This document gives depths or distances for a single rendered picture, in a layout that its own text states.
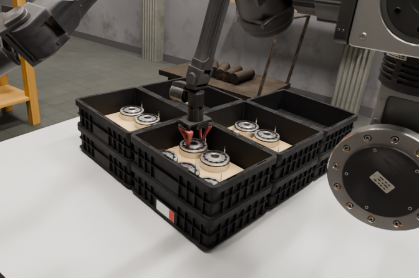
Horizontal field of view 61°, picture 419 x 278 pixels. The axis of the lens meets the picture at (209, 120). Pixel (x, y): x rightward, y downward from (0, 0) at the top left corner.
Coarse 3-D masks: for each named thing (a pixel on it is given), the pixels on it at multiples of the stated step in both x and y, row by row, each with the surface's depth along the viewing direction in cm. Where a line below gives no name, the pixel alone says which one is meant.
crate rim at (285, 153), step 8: (232, 104) 151; (208, 112) 140; (272, 112) 146; (296, 120) 140; (224, 128) 127; (312, 128) 134; (240, 136) 123; (312, 136) 128; (320, 136) 130; (256, 144) 118; (296, 144) 120; (304, 144) 122; (272, 152) 114; (280, 152) 114; (288, 152) 116; (296, 152) 120; (280, 160) 114
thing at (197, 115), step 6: (198, 108) 121; (192, 114) 121; (198, 114) 121; (180, 120) 123; (186, 120) 124; (192, 120) 122; (198, 120) 123; (204, 120) 124; (210, 120) 126; (186, 126) 121; (192, 126) 121
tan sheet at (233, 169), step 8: (176, 152) 129; (184, 160) 124; (192, 160) 125; (200, 168) 120; (232, 168) 122; (240, 168) 122; (200, 176) 115; (208, 176) 116; (216, 176) 116; (224, 176) 117
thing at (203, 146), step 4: (184, 140) 131; (196, 140) 132; (180, 144) 128; (184, 144) 128; (200, 144) 129; (204, 144) 130; (184, 148) 125; (188, 148) 126; (192, 148) 126; (196, 148) 126; (200, 148) 127; (204, 148) 127; (196, 152) 125
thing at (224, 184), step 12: (144, 132) 120; (228, 132) 125; (144, 144) 112; (252, 144) 118; (156, 156) 108; (168, 156) 106; (276, 156) 111; (180, 168) 100; (252, 168) 103; (264, 168) 108; (192, 180) 98; (204, 180) 96; (228, 180) 97; (240, 180) 100; (216, 192) 94
